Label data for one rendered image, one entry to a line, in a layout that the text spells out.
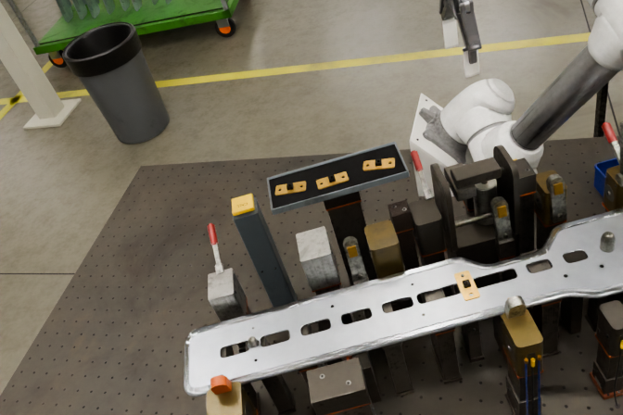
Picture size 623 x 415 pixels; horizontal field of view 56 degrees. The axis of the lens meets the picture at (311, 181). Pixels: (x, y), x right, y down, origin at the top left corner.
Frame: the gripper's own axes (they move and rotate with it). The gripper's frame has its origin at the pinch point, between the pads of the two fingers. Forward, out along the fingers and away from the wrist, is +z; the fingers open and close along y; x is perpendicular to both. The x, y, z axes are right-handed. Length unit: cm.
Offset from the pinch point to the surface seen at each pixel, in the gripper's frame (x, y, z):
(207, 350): -76, 23, 46
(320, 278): -45, 13, 43
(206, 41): -111, -381, 146
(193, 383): -79, 31, 46
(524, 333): -5, 44, 42
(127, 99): -153, -244, 110
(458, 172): -5.1, 6.4, 27.4
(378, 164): -22.2, -7.4, 29.3
